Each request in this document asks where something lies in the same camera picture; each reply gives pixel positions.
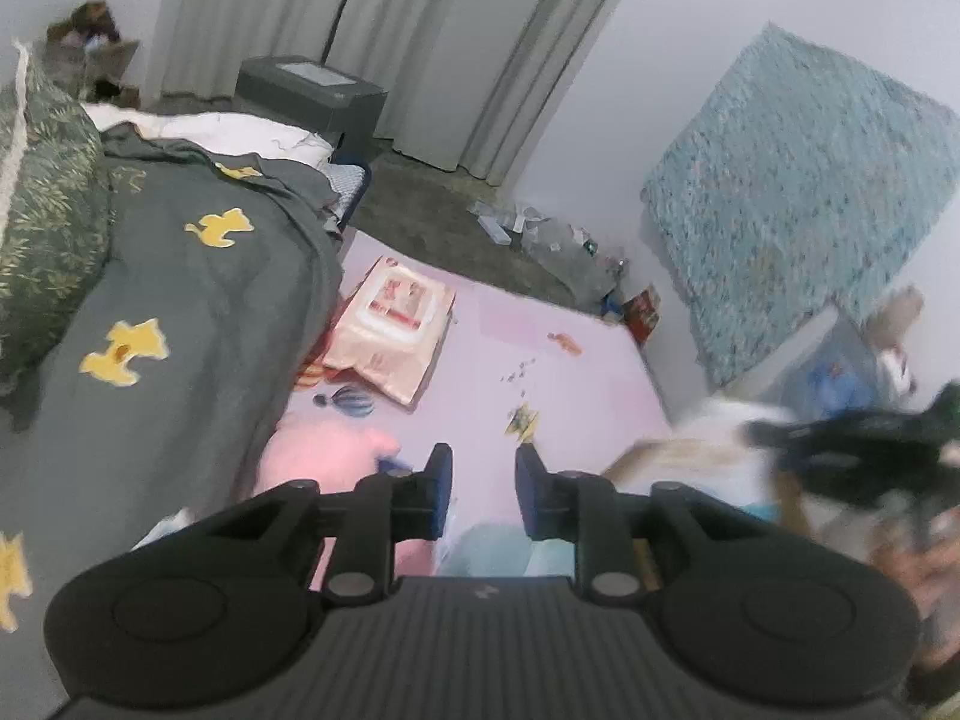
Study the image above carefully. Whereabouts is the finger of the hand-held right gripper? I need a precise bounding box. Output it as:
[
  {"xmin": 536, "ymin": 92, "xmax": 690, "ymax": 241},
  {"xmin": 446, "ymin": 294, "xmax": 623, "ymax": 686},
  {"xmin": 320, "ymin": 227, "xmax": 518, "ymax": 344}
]
[{"xmin": 746, "ymin": 421, "xmax": 808, "ymax": 454}]

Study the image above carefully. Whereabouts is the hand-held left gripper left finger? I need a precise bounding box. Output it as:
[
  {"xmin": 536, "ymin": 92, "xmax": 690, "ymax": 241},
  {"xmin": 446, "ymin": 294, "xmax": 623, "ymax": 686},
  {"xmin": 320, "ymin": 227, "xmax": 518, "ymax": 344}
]
[{"xmin": 201, "ymin": 442, "xmax": 455, "ymax": 610}]

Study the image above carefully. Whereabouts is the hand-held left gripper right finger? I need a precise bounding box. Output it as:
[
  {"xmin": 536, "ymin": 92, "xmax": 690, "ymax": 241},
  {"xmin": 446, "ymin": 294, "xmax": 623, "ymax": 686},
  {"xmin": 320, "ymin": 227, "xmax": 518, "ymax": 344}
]
[{"xmin": 514, "ymin": 442, "xmax": 758, "ymax": 608}]

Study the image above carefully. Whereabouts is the white plastic bag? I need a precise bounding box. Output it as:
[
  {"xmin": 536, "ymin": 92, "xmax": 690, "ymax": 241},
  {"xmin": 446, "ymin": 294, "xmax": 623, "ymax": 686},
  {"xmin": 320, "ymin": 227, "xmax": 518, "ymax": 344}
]
[{"xmin": 604, "ymin": 396, "xmax": 800, "ymax": 530}]

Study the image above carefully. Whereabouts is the pink soft bundle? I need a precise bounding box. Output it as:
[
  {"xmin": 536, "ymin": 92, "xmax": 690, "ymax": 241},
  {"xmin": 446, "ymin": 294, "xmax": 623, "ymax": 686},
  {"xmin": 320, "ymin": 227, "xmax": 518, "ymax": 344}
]
[{"xmin": 251, "ymin": 420, "xmax": 440, "ymax": 578}]

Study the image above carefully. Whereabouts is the light blue cloth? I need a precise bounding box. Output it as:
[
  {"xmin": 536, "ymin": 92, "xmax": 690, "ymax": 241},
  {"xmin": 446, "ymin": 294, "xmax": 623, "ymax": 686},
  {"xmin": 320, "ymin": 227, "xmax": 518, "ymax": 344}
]
[{"xmin": 441, "ymin": 521, "xmax": 580, "ymax": 580}]

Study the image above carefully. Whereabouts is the clear storage box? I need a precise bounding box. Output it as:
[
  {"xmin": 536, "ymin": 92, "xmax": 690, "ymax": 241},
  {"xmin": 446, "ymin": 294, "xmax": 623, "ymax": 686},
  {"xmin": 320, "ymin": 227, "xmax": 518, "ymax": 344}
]
[{"xmin": 720, "ymin": 306, "xmax": 886, "ymax": 425}]

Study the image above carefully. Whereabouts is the beige plush toy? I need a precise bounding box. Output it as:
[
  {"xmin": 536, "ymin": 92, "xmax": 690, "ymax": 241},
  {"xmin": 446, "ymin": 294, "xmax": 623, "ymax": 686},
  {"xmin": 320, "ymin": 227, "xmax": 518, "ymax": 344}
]
[{"xmin": 861, "ymin": 285, "xmax": 927, "ymax": 400}]

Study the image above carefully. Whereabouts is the red printed box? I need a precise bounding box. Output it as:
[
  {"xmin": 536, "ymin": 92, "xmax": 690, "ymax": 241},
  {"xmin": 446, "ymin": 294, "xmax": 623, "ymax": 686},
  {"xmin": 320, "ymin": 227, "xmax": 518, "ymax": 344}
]
[{"xmin": 622, "ymin": 283, "xmax": 663, "ymax": 346}]

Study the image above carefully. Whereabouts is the pink wet wipes pack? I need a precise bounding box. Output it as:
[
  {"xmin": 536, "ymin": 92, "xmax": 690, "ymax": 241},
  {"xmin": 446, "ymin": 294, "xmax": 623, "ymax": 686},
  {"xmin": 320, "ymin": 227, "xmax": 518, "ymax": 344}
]
[{"xmin": 322, "ymin": 255, "xmax": 457, "ymax": 410}]

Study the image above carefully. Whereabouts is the teal shaggy rug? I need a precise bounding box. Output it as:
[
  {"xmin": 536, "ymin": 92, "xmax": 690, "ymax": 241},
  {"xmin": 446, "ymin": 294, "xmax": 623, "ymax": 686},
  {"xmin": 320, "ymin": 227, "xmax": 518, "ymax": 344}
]
[{"xmin": 641, "ymin": 21, "xmax": 960, "ymax": 391}]

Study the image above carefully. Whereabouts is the pile of clear plastic trash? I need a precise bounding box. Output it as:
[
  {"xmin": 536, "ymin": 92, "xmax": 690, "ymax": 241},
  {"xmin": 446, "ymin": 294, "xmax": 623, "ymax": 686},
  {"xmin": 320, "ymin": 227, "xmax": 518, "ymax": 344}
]
[{"xmin": 469, "ymin": 199, "xmax": 631, "ymax": 316}]

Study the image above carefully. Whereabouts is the grey blanket with yellow prints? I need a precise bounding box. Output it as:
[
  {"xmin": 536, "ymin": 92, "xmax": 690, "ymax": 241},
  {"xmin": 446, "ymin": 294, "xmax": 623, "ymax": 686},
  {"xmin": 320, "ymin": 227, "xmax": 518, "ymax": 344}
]
[{"xmin": 0, "ymin": 120, "xmax": 346, "ymax": 720}]

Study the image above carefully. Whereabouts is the blue checkered mattress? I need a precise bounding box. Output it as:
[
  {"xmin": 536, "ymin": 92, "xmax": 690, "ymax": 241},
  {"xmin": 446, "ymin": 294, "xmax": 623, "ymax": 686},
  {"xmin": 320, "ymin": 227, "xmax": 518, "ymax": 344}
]
[{"xmin": 328, "ymin": 161, "xmax": 374, "ymax": 230}]

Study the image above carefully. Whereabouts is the grey box appliance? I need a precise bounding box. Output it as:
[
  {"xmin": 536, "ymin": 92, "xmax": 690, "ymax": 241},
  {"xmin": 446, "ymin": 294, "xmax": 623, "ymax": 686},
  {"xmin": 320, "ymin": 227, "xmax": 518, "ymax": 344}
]
[{"xmin": 236, "ymin": 55, "xmax": 389, "ymax": 166}]

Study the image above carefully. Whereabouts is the white bed sheet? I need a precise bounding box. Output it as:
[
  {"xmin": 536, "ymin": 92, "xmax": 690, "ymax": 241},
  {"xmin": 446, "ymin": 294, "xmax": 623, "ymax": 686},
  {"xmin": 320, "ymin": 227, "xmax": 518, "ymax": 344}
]
[{"xmin": 81, "ymin": 101, "xmax": 335, "ymax": 167}]

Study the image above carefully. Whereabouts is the grey curtain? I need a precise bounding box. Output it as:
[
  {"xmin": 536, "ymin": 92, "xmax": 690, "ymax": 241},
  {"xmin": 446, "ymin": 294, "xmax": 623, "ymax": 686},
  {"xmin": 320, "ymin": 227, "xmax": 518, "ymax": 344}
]
[{"xmin": 150, "ymin": 0, "xmax": 647, "ymax": 188}]

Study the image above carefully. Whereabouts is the green leaf print pillow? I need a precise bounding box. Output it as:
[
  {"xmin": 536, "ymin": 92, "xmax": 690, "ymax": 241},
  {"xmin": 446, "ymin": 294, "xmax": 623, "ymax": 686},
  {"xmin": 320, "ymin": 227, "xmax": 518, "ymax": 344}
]
[{"xmin": 0, "ymin": 41, "xmax": 115, "ymax": 395}]

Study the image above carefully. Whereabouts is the cardboard box with clutter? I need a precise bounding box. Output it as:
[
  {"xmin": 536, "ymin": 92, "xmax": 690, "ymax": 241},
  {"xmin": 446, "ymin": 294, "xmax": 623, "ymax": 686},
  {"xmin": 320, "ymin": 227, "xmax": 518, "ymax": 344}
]
[{"xmin": 43, "ymin": 0, "xmax": 143, "ymax": 104}]

